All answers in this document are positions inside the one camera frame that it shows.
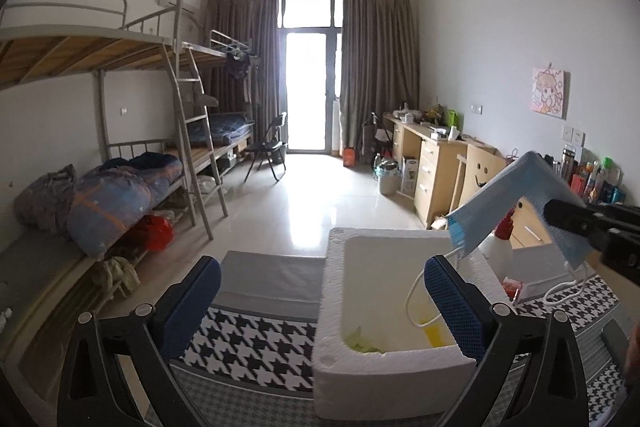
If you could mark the wooden desk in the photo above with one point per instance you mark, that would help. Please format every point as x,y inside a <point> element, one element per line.
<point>437,166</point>

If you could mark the red bag under bed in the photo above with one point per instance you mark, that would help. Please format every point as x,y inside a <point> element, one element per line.
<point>151,233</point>

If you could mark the houndstooth table cloth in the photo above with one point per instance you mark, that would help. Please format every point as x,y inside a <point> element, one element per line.
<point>249,362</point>

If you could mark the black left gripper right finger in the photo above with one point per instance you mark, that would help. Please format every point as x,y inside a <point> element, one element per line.
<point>552,389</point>

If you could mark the orange bag by door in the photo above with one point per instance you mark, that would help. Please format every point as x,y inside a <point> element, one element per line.
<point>349,157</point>

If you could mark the red snack packet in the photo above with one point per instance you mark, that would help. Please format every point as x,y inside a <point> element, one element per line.
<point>512,288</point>

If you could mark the yellow foam fruit net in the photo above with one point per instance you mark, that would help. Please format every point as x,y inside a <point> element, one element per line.
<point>436,335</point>

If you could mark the green plastic wrapper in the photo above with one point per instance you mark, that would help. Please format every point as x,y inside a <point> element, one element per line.
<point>357,342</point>

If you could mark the blue patterned quilt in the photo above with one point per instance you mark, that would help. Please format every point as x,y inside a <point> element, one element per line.
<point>95,210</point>

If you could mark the right grey curtain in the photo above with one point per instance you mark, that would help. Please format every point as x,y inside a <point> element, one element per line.
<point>380,62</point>

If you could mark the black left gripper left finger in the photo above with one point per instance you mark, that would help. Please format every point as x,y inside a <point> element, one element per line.
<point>93,388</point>

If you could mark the grey curtain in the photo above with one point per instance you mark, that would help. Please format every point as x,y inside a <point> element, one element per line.
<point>246,31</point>
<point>380,62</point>

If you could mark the white pump bottle red cap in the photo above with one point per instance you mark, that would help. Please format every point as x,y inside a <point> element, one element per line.
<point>497,248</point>

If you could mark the metal bunk bed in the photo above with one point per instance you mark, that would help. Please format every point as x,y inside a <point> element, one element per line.
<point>82,83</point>

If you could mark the white styrofoam box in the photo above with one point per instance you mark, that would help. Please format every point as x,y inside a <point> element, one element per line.
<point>366,279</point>

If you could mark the blue surgical face mask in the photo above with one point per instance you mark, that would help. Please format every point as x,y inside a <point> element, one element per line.
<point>528,177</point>

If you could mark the white trash bin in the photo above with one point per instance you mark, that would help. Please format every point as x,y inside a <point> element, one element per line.
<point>389,177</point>

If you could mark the anime wall picture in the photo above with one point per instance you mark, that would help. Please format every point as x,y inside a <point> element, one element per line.
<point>548,92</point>

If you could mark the teal cylinder bottle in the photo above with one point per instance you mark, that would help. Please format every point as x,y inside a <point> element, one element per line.
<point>618,196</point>

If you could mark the black folding chair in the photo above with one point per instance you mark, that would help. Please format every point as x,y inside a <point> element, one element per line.
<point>270,148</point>

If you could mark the left grey curtain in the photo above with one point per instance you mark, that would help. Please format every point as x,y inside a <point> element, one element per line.
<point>246,31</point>

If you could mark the wooden smiley face chair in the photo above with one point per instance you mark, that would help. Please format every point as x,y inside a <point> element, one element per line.
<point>476,167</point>

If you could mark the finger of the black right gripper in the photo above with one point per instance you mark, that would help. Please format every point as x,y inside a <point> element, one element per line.
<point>570,214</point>

